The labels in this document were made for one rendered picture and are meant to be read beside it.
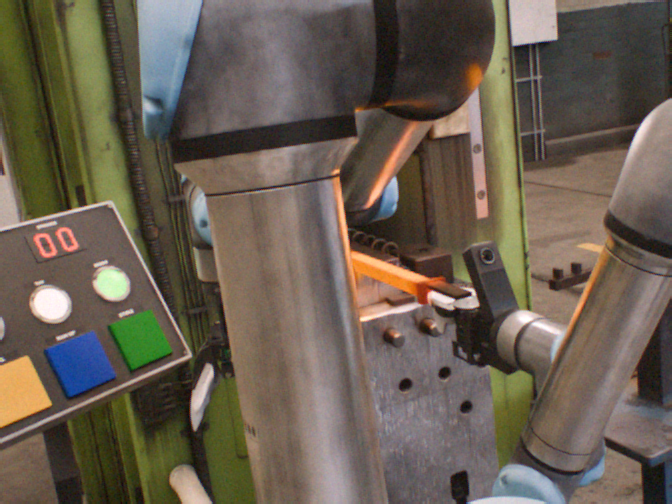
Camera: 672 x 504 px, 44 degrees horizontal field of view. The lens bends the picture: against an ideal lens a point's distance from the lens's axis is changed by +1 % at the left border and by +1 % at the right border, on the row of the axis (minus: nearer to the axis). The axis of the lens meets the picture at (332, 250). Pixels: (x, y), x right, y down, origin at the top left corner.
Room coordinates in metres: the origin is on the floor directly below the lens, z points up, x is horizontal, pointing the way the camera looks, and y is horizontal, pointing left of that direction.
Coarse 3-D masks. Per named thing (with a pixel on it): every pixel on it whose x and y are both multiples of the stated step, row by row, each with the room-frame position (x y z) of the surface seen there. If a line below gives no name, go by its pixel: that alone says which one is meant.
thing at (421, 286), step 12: (360, 264) 1.44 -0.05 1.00; (372, 264) 1.40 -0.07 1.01; (384, 264) 1.39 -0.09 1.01; (372, 276) 1.39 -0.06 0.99; (384, 276) 1.35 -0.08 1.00; (396, 276) 1.31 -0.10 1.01; (408, 276) 1.29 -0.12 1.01; (420, 276) 1.28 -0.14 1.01; (408, 288) 1.27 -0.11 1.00; (420, 288) 1.22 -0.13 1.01; (432, 288) 1.20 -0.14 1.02; (444, 288) 1.18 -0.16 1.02; (456, 288) 1.17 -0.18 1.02; (420, 300) 1.22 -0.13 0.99
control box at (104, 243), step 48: (0, 240) 1.14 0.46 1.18; (96, 240) 1.22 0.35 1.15; (0, 288) 1.09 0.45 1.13; (48, 288) 1.13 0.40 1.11; (96, 288) 1.17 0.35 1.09; (144, 288) 1.22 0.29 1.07; (0, 336) 1.05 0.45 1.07; (48, 336) 1.08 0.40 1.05; (96, 336) 1.12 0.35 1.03; (48, 384) 1.04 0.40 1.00; (144, 384) 1.19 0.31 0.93; (0, 432) 0.97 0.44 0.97
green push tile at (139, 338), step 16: (128, 320) 1.16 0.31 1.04; (144, 320) 1.17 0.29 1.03; (112, 336) 1.14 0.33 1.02; (128, 336) 1.14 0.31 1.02; (144, 336) 1.16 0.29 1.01; (160, 336) 1.17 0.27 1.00; (128, 352) 1.13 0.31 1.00; (144, 352) 1.14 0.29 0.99; (160, 352) 1.15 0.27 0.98; (128, 368) 1.12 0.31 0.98
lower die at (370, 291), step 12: (348, 240) 1.70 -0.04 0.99; (360, 252) 1.57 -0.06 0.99; (372, 252) 1.56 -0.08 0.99; (384, 252) 1.55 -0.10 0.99; (396, 264) 1.49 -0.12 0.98; (360, 276) 1.46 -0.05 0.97; (360, 288) 1.46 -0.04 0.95; (372, 288) 1.47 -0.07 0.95; (384, 288) 1.48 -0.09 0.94; (396, 288) 1.49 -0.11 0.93; (360, 300) 1.46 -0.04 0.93; (372, 300) 1.47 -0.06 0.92; (384, 300) 1.48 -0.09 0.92
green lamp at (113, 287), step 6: (108, 270) 1.20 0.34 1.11; (102, 276) 1.19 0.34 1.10; (108, 276) 1.19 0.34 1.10; (114, 276) 1.20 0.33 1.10; (120, 276) 1.20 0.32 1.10; (102, 282) 1.18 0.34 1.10; (108, 282) 1.18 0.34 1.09; (114, 282) 1.19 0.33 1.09; (120, 282) 1.20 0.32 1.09; (102, 288) 1.17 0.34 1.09; (108, 288) 1.18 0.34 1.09; (114, 288) 1.18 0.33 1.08; (120, 288) 1.19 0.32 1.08; (126, 288) 1.20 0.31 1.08; (108, 294) 1.17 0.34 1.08; (114, 294) 1.18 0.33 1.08; (120, 294) 1.18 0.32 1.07
